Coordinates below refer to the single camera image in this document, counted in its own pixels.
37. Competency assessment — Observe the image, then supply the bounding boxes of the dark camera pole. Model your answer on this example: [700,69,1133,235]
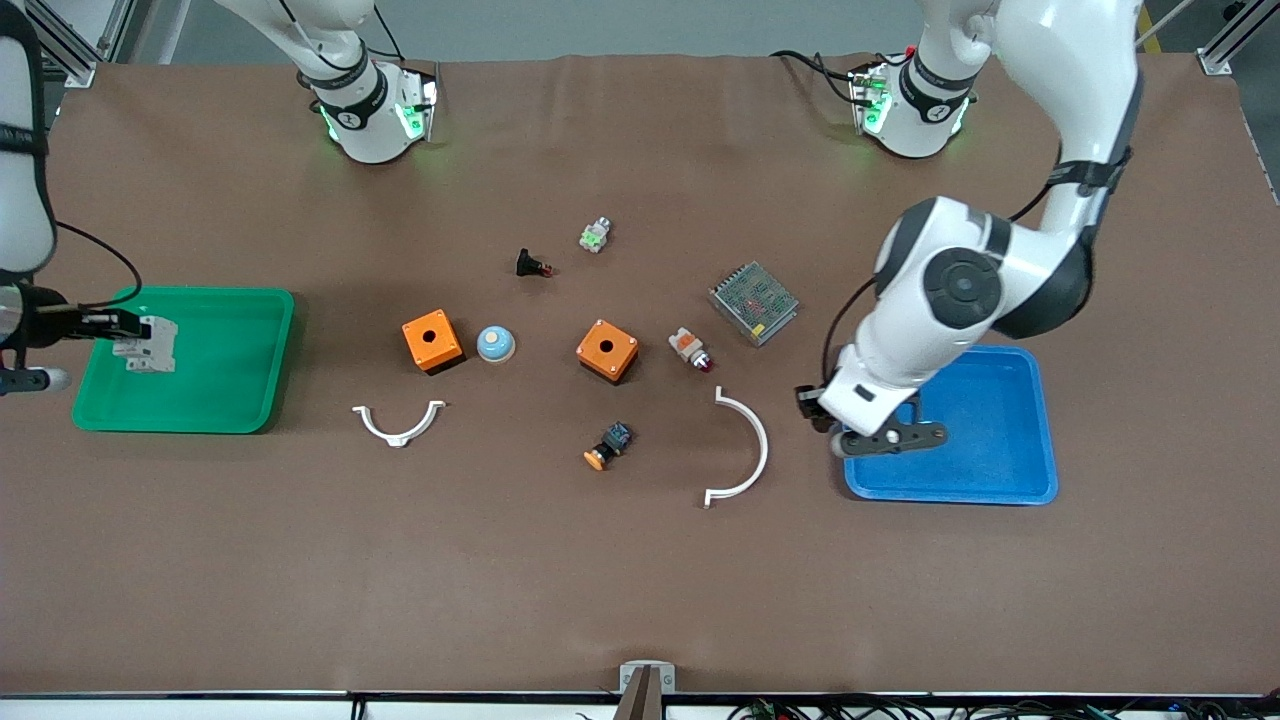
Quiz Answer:
[612,668,669,720]

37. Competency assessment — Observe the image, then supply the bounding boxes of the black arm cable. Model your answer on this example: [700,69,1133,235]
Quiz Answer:
[822,278,881,396]
[55,222,143,309]

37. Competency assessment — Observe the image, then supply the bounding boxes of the aluminium frame profile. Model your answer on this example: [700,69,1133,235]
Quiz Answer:
[1198,0,1280,77]
[38,0,138,89]

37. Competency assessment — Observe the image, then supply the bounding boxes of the red white pushbutton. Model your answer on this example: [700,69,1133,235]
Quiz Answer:
[668,325,715,374]

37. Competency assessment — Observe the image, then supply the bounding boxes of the large white curved bracket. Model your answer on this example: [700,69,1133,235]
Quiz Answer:
[703,386,770,510]

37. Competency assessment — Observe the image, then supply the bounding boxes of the grey metal mount bracket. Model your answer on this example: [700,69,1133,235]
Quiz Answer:
[619,660,677,696]

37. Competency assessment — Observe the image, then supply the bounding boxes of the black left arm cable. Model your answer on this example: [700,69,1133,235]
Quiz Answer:
[822,278,881,396]

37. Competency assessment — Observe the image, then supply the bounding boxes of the orange button enclosure box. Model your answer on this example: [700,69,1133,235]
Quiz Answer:
[576,319,641,386]
[402,309,466,376]

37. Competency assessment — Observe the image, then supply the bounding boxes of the orange black pushbutton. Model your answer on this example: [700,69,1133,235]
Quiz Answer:
[583,421,633,472]

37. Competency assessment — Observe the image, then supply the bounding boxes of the small white curved bracket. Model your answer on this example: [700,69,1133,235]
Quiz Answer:
[352,400,447,449]

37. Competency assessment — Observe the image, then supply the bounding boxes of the white grey circuit breaker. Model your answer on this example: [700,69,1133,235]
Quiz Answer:
[112,315,179,374]

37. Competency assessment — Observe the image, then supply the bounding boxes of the metal mesh power supply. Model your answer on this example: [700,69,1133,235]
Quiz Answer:
[708,261,800,348]

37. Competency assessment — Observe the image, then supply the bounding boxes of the blue plastic tray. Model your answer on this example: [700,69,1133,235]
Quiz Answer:
[843,345,1060,506]

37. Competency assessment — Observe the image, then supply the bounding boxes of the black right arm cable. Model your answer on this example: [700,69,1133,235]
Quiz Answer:
[55,222,143,309]

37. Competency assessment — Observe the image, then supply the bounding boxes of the green plastic tray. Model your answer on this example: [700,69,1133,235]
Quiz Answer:
[72,286,297,435]

